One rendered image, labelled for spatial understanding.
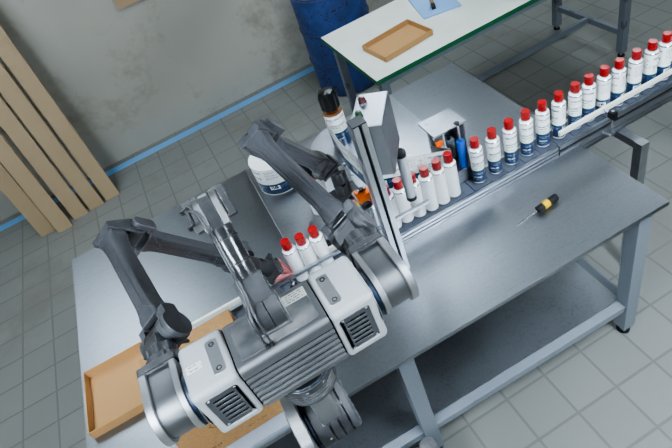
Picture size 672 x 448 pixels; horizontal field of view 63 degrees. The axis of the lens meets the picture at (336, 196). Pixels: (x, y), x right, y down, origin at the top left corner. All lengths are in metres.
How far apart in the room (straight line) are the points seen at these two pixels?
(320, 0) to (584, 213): 2.61
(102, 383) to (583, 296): 1.97
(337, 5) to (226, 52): 1.17
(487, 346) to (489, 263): 0.61
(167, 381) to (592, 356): 1.99
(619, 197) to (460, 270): 0.62
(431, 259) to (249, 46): 3.25
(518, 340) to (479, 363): 0.19
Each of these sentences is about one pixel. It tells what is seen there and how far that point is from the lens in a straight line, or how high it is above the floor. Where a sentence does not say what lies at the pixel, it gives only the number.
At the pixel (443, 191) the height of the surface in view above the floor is 0.95.
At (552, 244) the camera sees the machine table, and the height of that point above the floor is 0.83.
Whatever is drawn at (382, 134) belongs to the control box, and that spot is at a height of 1.44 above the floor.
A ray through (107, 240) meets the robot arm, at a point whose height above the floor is 1.53.
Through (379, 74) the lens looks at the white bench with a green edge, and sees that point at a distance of 3.07.
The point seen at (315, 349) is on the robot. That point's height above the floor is 1.47.
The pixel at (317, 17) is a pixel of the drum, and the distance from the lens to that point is 4.16.
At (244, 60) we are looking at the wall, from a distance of 4.88.
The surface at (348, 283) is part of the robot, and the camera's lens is 1.10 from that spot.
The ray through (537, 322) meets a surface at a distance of 2.54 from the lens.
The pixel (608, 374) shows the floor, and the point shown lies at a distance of 2.69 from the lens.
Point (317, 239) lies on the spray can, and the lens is 1.89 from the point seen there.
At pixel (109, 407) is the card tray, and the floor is 0.83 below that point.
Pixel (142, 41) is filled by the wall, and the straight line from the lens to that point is 4.65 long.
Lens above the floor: 2.38
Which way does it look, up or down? 41 degrees down
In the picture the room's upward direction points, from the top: 21 degrees counter-clockwise
